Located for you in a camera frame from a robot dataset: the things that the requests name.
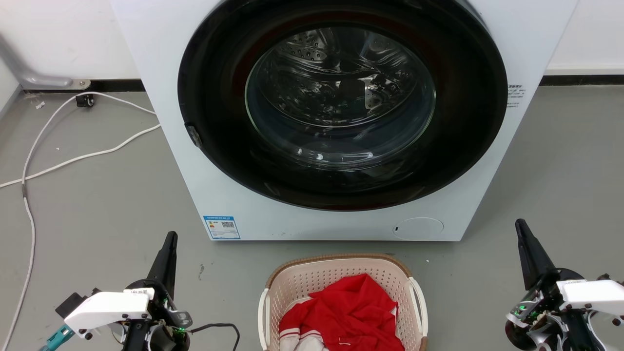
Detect steel washer drum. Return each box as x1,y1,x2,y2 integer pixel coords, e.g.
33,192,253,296
245,27,436,172

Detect round white filter cover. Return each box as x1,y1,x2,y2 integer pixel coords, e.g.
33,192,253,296
393,217,444,240

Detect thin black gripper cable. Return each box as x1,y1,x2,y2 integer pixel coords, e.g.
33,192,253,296
188,323,241,351

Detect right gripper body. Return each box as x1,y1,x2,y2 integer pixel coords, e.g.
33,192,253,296
505,267,585,351

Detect small printed text sticker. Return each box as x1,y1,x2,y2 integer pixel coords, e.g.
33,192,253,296
506,84,527,109

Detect black baseboard strip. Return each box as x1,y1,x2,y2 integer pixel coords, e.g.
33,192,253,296
73,79,146,93
540,74,624,87

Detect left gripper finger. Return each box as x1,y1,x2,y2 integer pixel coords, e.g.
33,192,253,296
146,231,175,289
163,231,178,296

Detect grey metal pipe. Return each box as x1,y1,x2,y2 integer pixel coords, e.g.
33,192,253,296
0,34,92,91

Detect blue energy label sticker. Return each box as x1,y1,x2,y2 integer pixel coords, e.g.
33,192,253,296
203,215,241,240

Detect white front-load washing machine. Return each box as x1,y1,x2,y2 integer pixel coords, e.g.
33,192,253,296
110,0,578,242

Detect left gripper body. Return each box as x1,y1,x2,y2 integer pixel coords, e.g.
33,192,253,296
123,279,194,351

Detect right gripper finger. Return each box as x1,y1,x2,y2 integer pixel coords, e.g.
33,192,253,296
520,219,557,279
515,219,543,292

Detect beige plastic laundry basket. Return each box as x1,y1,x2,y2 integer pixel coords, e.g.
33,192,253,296
257,253,429,351

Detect red and white garment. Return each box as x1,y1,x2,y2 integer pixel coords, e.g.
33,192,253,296
279,273,406,351

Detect round black glass washer door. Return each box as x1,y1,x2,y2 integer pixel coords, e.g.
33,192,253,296
178,0,508,212

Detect teal cable connector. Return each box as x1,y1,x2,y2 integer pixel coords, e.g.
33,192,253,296
39,325,75,351

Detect thin white cable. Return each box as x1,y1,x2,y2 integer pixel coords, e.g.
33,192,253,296
0,91,157,351

